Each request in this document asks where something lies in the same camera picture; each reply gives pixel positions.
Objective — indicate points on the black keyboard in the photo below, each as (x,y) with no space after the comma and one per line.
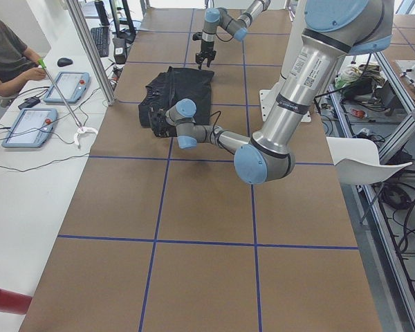
(100,36)

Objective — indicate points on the seated person dark shirt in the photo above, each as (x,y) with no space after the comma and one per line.
(16,58)

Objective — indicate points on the lower teach pendant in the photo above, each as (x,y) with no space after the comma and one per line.
(31,128)

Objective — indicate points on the teach pendant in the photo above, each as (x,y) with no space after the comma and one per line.
(31,128)
(72,84)

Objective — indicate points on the white plastic chair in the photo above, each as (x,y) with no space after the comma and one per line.
(357,161)

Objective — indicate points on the black computer mouse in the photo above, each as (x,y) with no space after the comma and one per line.
(64,61)

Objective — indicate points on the person's hand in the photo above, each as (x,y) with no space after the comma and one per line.
(36,74)

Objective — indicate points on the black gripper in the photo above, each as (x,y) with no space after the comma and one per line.
(158,122)
(206,45)

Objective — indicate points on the upper teach pendant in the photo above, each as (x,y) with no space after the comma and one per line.
(72,84)

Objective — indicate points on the red fire extinguisher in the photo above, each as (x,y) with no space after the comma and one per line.
(15,303)

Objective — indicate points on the black power adapter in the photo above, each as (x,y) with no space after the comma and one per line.
(29,103)

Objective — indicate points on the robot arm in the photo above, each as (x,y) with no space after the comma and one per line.
(328,30)
(236,28)

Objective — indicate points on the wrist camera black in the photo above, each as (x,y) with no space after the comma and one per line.
(197,36)

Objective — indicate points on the metal reacher grabber tool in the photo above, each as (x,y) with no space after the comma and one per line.
(81,128)

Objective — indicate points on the aluminium frame post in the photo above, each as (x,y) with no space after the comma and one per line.
(90,49)

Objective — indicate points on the black graphic t-shirt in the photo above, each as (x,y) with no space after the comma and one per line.
(176,84)

